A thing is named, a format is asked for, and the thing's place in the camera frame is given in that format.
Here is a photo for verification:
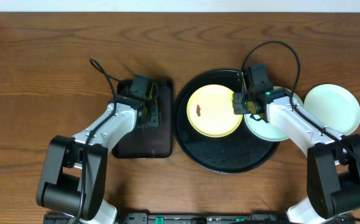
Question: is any light green plate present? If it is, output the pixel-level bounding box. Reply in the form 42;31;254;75
244;86;305;142
304;84;360;135

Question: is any yellow plate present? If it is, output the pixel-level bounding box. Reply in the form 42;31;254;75
186;85;244;138

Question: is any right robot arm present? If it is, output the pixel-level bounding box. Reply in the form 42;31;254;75
232;88;360;223

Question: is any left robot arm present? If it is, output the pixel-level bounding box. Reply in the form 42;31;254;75
36;96;160;223

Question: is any black rectangular tray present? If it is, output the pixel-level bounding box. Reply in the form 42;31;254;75
112;78;173;159

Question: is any round black tray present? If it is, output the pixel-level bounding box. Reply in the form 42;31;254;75
173;69;280;174

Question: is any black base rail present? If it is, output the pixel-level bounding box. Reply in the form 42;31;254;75
42;212;355;224

